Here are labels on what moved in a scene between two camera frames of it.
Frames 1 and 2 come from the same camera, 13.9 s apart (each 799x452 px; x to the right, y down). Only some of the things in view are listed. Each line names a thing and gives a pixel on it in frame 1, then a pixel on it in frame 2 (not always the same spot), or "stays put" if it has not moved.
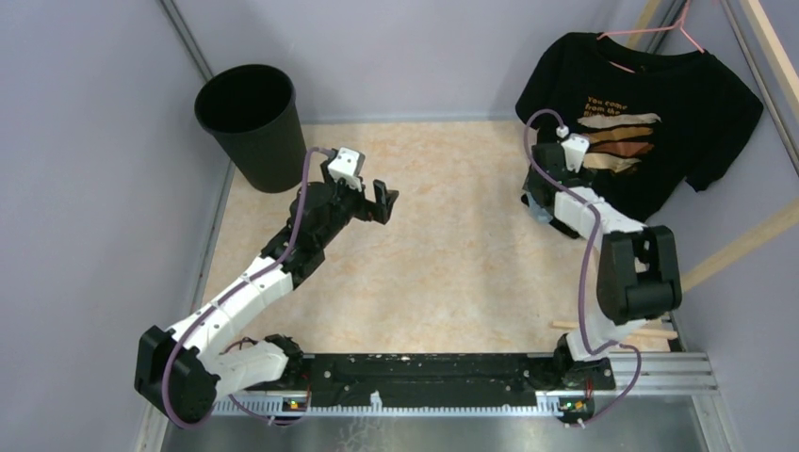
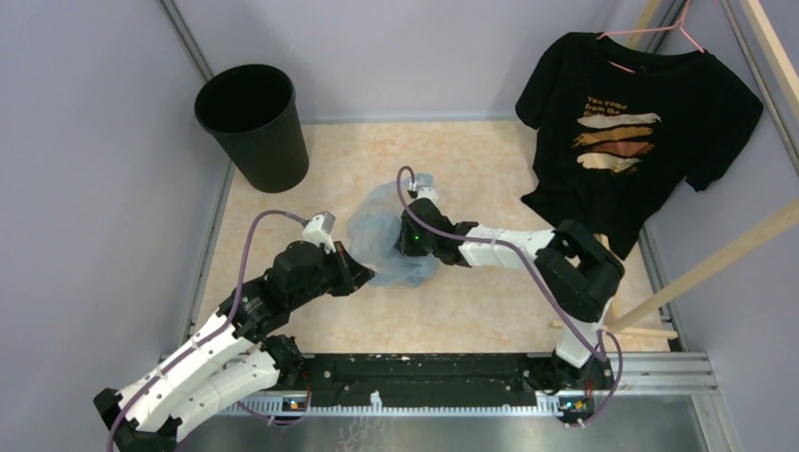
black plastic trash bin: x=253 y=110 stays put
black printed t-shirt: x=655 y=117 stays put
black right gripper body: x=529 y=185 -> x=415 y=245
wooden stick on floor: x=665 y=335 stays put
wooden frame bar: x=786 y=217 stays put
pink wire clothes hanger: x=678 y=25 stays put
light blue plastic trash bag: x=538 y=213 -> x=374 y=237
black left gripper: x=379 y=211 -> x=352 y=275
